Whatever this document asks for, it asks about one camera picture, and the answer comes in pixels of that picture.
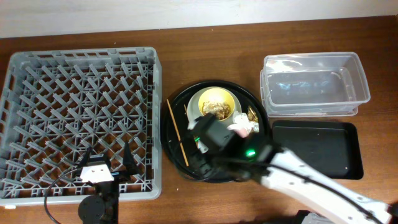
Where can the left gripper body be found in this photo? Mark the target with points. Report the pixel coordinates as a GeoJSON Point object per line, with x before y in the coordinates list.
{"type": "Point", "coordinates": [116, 178]}

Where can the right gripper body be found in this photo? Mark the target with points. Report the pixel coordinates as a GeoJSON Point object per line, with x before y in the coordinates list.
{"type": "Point", "coordinates": [203, 123]}

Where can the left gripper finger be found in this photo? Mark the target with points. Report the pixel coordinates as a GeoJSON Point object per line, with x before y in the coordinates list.
{"type": "Point", "coordinates": [128, 160]}
{"type": "Point", "coordinates": [85, 159]}

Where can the pink cup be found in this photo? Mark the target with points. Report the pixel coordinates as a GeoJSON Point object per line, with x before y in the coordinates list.
{"type": "Point", "coordinates": [239, 129]}

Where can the white tissue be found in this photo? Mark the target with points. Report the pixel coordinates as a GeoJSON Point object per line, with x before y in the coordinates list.
{"type": "Point", "coordinates": [242, 120]}

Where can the gold snack wrapper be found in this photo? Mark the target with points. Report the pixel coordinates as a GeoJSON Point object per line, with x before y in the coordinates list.
{"type": "Point", "coordinates": [253, 119]}

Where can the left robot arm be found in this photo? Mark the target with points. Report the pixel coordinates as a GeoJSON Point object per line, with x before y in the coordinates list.
{"type": "Point", "coordinates": [102, 206]}

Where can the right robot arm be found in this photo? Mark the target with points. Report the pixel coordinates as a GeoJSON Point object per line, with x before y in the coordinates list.
{"type": "Point", "coordinates": [278, 168]}

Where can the grey dishwasher rack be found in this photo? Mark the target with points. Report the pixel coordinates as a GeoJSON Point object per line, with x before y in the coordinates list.
{"type": "Point", "coordinates": [57, 104]}

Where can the round black tray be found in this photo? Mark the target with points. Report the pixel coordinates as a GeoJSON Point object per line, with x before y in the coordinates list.
{"type": "Point", "coordinates": [169, 139]}

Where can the left wooden chopstick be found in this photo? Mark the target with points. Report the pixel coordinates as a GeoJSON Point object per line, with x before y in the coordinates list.
{"type": "Point", "coordinates": [177, 132]}

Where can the grey plate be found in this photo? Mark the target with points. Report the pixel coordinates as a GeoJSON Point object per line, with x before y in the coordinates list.
{"type": "Point", "coordinates": [193, 111]}

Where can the yellow bowl with food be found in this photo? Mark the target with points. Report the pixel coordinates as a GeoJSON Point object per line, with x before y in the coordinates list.
{"type": "Point", "coordinates": [217, 101]}

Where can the clear plastic bin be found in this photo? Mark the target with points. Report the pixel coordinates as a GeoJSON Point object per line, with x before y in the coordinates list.
{"type": "Point", "coordinates": [313, 84]}

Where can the black rectangular tray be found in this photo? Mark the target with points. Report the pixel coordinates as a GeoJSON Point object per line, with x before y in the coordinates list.
{"type": "Point", "coordinates": [331, 148]}

